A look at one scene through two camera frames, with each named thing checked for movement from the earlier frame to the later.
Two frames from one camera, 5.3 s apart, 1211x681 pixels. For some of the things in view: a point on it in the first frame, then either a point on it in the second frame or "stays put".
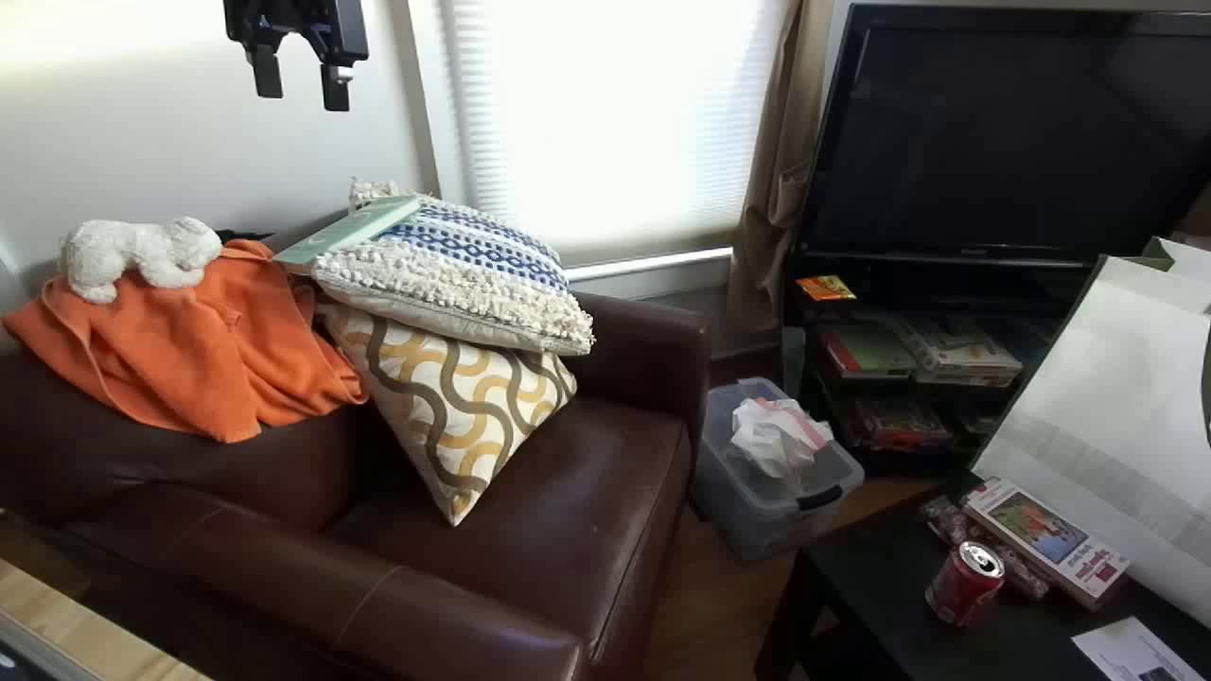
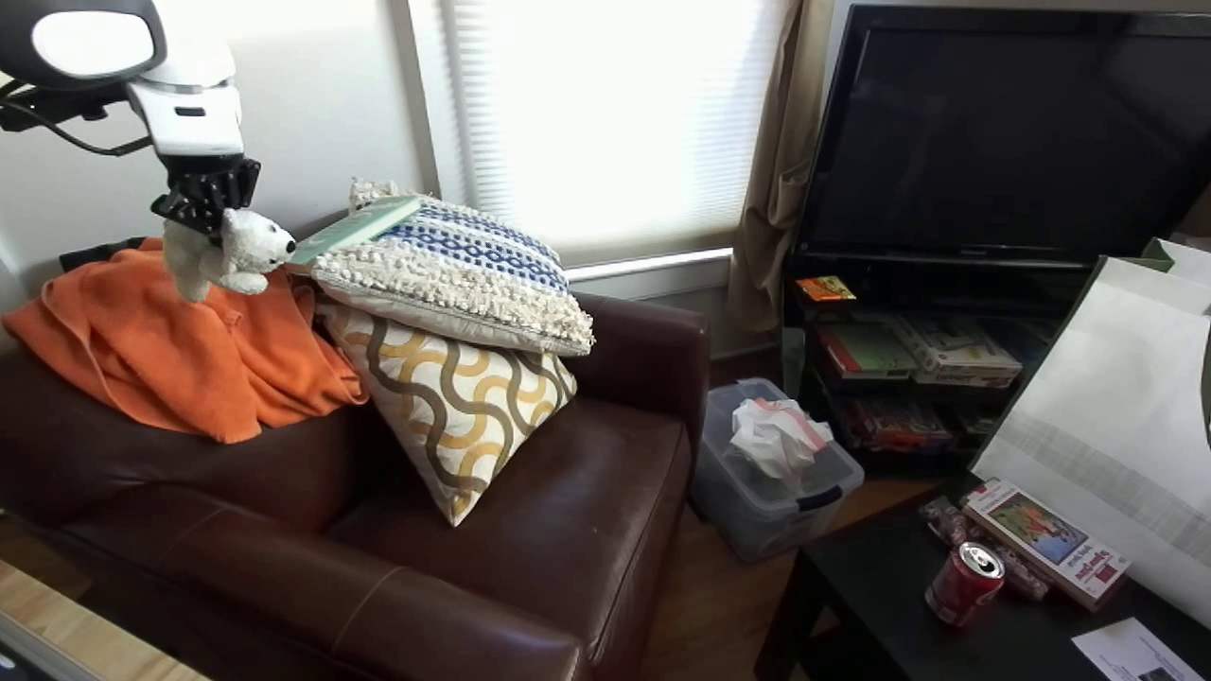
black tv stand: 921,349 stays put
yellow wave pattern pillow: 461,406 stays put
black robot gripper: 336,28 to 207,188
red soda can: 963,584 stays put
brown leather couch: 317,555 stays put
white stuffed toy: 101,250 to 234,262
